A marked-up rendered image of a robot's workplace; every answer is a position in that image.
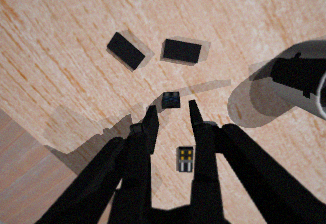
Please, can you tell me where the grey mug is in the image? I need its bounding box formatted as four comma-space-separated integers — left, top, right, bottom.
270, 40, 326, 121

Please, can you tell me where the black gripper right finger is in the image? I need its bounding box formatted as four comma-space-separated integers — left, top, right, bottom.
188, 100, 326, 224

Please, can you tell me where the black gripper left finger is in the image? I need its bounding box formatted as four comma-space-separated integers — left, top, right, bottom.
34, 105, 159, 224

